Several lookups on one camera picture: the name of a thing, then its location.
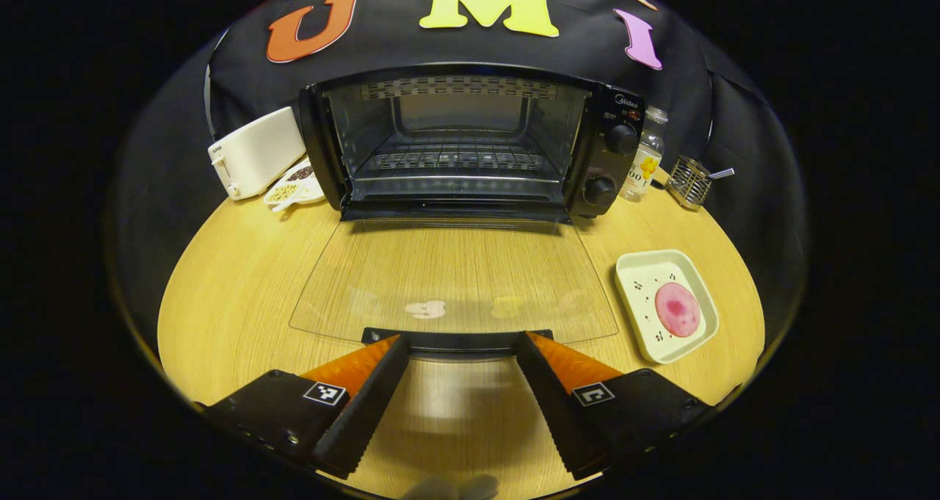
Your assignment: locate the white divided snack dish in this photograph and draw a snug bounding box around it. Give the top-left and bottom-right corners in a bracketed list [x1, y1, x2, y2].
[264, 159, 326, 213]

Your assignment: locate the white toaster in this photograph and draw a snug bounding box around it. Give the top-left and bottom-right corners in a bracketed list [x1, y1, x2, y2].
[208, 106, 307, 201]

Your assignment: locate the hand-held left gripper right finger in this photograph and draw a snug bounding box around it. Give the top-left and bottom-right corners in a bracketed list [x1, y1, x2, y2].
[513, 330, 713, 481]

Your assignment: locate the pink round food slice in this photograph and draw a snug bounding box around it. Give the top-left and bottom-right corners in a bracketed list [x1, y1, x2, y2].
[654, 282, 702, 338]

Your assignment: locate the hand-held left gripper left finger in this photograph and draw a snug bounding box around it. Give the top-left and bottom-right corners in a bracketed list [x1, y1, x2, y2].
[206, 333, 411, 480]

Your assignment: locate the wire mesh utensil holder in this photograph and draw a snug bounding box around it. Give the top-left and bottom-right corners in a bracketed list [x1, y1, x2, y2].
[666, 154, 713, 211]

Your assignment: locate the clear glass bottle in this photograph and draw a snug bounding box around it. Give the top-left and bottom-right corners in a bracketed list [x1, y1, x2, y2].
[619, 106, 669, 203]

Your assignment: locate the white square plate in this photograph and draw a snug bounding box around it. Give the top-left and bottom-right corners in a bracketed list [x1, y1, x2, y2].
[615, 249, 720, 365]

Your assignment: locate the black electric oven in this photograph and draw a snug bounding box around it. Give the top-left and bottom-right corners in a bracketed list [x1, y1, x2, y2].
[289, 62, 647, 354]

